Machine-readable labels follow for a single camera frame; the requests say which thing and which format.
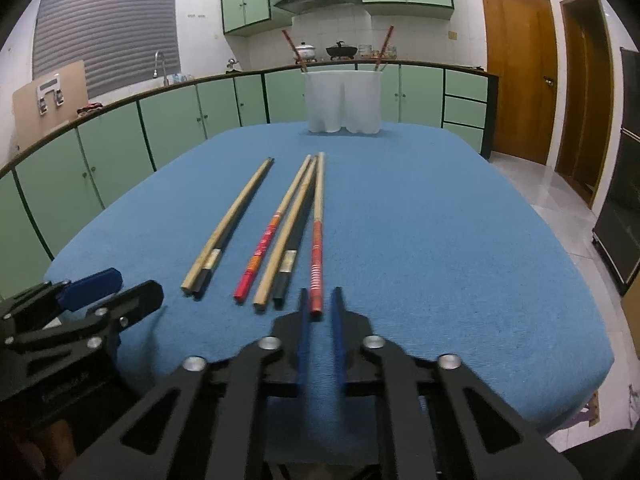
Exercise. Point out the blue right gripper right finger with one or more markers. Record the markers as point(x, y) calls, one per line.
point(337, 308)

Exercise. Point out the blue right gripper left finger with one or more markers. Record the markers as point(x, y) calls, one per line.
point(304, 338)

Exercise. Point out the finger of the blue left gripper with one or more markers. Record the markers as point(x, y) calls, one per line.
point(126, 309)
point(74, 296)

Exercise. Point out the plain wooden chopstick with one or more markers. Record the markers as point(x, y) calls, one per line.
point(262, 294)
point(188, 284)

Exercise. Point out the green lower kitchen cabinets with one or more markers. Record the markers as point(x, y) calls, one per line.
point(63, 181)

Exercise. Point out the blue table cloth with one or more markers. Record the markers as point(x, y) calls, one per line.
point(423, 236)

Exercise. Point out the pink cloth on counter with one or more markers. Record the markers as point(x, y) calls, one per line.
point(90, 108)

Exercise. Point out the cardboard panel water purifier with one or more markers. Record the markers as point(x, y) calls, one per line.
point(47, 103)

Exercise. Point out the chrome sink faucet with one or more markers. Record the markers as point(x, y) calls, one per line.
point(159, 69)

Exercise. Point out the white double utensil holder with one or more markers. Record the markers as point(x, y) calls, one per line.
point(343, 100)

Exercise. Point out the small kettle on counter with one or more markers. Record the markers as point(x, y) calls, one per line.
point(233, 66)

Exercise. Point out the grey window blind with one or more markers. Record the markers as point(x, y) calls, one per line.
point(116, 39)

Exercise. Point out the white cooking pot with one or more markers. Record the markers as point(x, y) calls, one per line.
point(305, 53)

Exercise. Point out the black wok with lid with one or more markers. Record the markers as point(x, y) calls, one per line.
point(341, 51)

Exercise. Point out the black glass disinfection cabinet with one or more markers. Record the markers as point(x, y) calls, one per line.
point(616, 233)

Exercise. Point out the black range hood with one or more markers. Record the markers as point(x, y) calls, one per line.
point(304, 6)

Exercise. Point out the wooden closed door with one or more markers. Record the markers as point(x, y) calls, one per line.
point(522, 52)

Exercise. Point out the open wooden door frame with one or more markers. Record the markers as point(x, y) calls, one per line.
point(589, 97)

